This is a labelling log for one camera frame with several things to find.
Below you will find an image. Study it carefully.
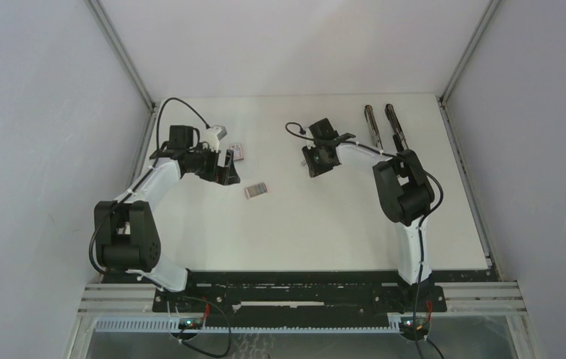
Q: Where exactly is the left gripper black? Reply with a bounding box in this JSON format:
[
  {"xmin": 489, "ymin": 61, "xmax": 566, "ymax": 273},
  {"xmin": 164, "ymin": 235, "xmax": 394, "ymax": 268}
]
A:
[{"xmin": 186, "ymin": 143, "xmax": 239, "ymax": 186}]

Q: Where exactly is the silver staple strip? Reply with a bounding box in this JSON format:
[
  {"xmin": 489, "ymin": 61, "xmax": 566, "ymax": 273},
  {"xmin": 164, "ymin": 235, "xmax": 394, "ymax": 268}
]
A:
[
  {"xmin": 255, "ymin": 183, "xmax": 267, "ymax": 195},
  {"xmin": 246, "ymin": 185, "xmax": 258, "ymax": 198}
]

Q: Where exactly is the staple box tray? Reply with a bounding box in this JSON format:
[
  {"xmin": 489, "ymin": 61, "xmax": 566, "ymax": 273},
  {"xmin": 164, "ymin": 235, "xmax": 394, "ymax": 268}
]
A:
[{"xmin": 244, "ymin": 182, "xmax": 268, "ymax": 200}]

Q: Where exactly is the silver black staple remover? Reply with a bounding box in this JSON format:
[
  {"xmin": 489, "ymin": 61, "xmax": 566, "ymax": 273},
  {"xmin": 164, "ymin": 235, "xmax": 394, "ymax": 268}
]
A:
[{"xmin": 363, "ymin": 105, "xmax": 383, "ymax": 149}]

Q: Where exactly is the black stapler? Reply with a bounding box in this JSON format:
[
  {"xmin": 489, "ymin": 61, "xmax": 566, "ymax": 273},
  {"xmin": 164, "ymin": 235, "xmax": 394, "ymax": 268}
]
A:
[{"xmin": 384, "ymin": 103, "xmax": 408, "ymax": 152}]

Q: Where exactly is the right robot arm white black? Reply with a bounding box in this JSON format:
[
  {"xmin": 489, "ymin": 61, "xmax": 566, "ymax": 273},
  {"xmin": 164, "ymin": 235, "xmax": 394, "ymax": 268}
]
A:
[{"xmin": 285, "ymin": 118, "xmax": 443, "ymax": 311}]

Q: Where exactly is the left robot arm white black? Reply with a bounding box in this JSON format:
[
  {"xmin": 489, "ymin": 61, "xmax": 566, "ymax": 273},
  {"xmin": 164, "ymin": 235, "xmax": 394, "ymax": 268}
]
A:
[{"xmin": 88, "ymin": 125, "xmax": 240, "ymax": 312}]

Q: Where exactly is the red white staple box sleeve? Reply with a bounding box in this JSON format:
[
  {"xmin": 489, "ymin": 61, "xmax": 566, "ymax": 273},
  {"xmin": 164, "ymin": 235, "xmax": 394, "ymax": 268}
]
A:
[{"xmin": 230, "ymin": 143, "xmax": 244, "ymax": 162}]

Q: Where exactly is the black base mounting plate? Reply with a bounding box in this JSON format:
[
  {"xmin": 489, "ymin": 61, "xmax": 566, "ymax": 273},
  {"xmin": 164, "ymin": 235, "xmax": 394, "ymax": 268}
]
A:
[{"xmin": 153, "ymin": 269, "xmax": 448, "ymax": 328}]

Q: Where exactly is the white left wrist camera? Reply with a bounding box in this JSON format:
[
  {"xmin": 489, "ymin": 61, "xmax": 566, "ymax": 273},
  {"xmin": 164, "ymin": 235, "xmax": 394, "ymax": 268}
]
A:
[{"xmin": 199, "ymin": 125, "xmax": 227, "ymax": 152}]

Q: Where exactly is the right black camera cable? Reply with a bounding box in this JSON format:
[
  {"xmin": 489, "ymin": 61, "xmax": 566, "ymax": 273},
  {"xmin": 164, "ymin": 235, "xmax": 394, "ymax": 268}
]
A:
[{"xmin": 284, "ymin": 121, "xmax": 445, "ymax": 328}]

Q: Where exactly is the black camera cable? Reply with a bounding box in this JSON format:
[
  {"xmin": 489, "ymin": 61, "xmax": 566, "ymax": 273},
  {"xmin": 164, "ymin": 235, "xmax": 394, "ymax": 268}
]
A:
[
  {"xmin": 284, "ymin": 121, "xmax": 445, "ymax": 328},
  {"xmin": 88, "ymin": 96, "xmax": 212, "ymax": 277}
]

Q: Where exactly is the left black camera cable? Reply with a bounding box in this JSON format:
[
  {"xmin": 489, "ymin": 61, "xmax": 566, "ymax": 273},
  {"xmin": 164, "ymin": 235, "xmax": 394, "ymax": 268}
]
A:
[{"xmin": 88, "ymin": 96, "xmax": 212, "ymax": 277}]

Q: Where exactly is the left controller board with wires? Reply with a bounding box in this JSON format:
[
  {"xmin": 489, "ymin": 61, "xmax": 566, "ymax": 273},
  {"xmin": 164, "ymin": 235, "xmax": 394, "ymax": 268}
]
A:
[{"xmin": 172, "ymin": 295, "xmax": 233, "ymax": 358}]

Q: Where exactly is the controller board with wires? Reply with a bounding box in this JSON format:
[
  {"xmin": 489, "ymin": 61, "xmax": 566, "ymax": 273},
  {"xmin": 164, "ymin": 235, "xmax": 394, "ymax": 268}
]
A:
[
  {"xmin": 399, "ymin": 300, "xmax": 445, "ymax": 358},
  {"xmin": 172, "ymin": 295, "xmax": 233, "ymax": 358}
]

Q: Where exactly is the right controller board with wires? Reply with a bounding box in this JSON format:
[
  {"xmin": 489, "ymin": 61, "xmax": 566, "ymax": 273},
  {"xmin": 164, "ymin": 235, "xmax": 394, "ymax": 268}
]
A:
[{"xmin": 399, "ymin": 300, "xmax": 445, "ymax": 358}]

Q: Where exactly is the white cable duct strip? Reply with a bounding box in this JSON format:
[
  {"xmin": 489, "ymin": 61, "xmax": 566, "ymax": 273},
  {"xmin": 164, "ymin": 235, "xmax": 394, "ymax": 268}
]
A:
[{"xmin": 94, "ymin": 316, "xmax": 402, "ymax": 334}]

